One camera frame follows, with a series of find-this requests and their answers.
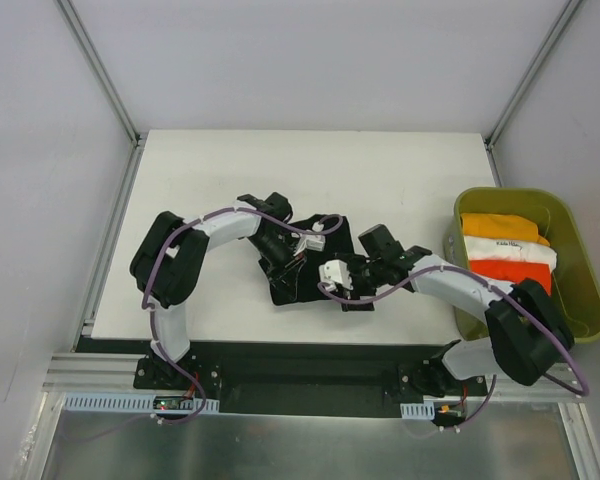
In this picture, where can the yellow rolled t shirt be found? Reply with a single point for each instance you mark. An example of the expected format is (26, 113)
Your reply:
(499, 226)

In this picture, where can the left white cable duct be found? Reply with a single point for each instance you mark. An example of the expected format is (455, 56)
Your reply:
(138, 403)

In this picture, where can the black t shirt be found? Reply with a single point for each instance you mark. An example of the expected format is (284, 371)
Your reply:
(337, 244)

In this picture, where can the aluminium frame rail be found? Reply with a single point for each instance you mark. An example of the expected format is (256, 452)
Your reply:
(94, 372)

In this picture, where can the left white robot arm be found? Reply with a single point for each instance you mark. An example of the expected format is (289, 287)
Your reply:
(169, 261)

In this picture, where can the right aluminium corner post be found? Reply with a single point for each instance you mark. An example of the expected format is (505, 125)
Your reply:
(546, 48)

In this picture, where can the left aluminium corner post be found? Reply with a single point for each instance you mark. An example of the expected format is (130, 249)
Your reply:
(88, 49)

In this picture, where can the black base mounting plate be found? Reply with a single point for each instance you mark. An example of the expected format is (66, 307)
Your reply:
(297, 379)

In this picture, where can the white rolled t shirt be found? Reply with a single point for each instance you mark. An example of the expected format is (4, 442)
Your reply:
(480, 248)

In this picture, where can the white cable duct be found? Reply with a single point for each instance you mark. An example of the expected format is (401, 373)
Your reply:
(138, 403)
(422, 411)

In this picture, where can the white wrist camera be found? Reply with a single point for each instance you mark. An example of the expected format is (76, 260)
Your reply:
(334, 275)
(311, 242)

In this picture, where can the orange rolled t shirt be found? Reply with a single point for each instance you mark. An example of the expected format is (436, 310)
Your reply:
(513, 271)

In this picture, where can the olive green plastic bin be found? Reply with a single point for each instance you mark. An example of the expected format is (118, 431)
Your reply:
(575, 290)

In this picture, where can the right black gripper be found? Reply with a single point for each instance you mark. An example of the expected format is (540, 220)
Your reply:
(353, 279)

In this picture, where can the right white cable duct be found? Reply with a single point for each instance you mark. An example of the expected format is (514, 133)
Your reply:
(422, 411)

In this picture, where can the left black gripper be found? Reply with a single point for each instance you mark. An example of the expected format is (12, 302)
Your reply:
(290, 265)

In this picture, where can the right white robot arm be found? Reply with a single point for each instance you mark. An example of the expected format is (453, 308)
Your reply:
(527, 334)

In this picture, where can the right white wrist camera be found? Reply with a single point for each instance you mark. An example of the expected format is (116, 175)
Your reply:
(334, 275)

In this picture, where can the aluminium corner post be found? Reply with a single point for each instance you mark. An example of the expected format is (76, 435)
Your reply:
(546, 48)
(88, 49)

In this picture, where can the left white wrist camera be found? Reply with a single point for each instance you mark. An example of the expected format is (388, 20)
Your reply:
(311, 242)

